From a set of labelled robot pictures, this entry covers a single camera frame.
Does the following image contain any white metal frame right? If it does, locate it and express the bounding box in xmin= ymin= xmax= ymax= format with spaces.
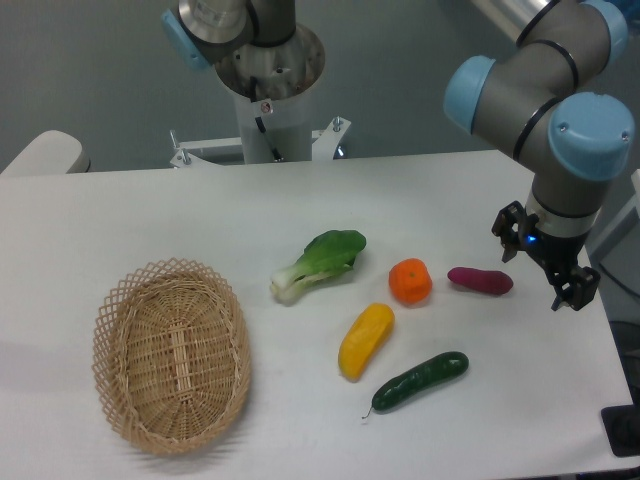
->
xmin=589 ymin=169 xmax=639 ymax=264

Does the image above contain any black device at table edge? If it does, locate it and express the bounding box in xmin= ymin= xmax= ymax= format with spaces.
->
xmin=601 ymin=405 xmax=639 ymax=458

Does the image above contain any woven wicker basket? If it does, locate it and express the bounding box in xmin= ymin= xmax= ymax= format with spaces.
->
xmin=92 ymin=258 xmax=251 ymax=455

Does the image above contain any dark green cucumber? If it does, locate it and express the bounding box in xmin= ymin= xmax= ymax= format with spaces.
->
xmin=361 ymin=351 xmax=470 ymax=420

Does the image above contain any purple sweet potato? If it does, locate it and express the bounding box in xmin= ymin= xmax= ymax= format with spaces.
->
xmin=447 ymin=267 xmax=514 ymax=296

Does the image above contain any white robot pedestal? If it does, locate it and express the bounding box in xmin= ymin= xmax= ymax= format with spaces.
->
xmin=168 ymin=24 xmax=351 ymax=171

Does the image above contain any black cable on pedestal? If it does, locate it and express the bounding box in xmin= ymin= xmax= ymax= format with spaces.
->
xmin=248 ymin=74 xmax=284 ymax=164

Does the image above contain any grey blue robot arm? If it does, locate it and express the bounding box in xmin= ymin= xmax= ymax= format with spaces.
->
xmin=161 ymin=1 xmax=639 ymax=310

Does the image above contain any green bok choy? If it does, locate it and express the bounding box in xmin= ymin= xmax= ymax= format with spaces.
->
xmin=270 ymin=230 xmax=367 ymax=304

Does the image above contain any white chair armrest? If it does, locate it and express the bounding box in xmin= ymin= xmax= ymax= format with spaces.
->
xmin=1 ymin=130 xmax=91 ymax=178

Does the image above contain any orange toy pumpkin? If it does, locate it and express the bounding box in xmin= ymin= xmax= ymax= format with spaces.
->
xmin=388 ymin=258 xmax=433 ymax=305

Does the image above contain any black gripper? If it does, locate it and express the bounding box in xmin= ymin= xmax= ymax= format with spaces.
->
xmin=491 ymin=201 xmax=601 ymax=311

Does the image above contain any yellow toy pepper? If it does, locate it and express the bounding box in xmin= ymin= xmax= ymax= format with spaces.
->
xmin=338 ymin=303 xmax=395 ymax=382

